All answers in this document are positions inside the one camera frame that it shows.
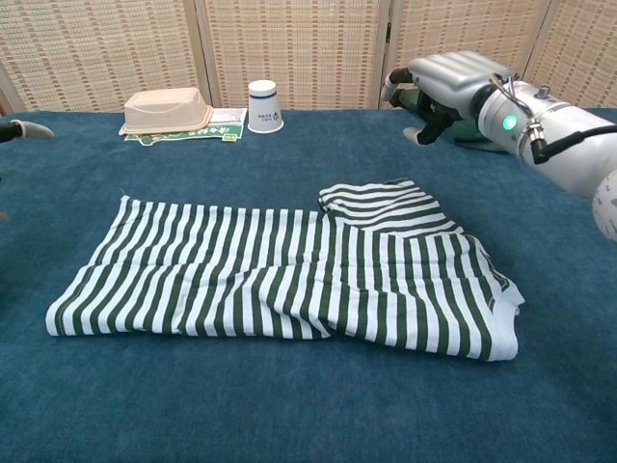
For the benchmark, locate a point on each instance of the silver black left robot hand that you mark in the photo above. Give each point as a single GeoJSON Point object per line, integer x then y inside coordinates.
{"type": "Point", "coordinates": [24, 130]}

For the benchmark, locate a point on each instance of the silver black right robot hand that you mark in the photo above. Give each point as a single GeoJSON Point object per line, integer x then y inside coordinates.
{"type": "Point", "coordinates": [448, 79]}

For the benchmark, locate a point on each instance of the green white striped shirt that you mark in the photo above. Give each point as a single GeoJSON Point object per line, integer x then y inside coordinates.
{"type": "Point", "coordinates": [241, 270]}

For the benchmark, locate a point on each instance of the beige takeout food box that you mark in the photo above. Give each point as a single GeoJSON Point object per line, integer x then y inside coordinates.
{"type": "Point", "coordinates": [164, 111]}

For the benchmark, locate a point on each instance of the bamboo folding screen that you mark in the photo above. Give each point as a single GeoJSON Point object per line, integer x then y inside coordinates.
{"type": "Point", "coordinates": [289, 48]}

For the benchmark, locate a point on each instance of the blue carpet table mat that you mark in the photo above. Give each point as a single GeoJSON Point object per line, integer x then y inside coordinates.
{"type": "Point", "coordinates": [289, 159]}

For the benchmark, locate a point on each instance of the white paper cup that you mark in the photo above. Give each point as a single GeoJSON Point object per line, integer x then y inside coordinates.
{"type": "Point", "coordinates": [264, 111]}

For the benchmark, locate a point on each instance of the green white flattened carton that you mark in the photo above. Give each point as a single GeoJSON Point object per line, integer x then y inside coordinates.
{"type": "Point", "coordinates": [212, 131]}

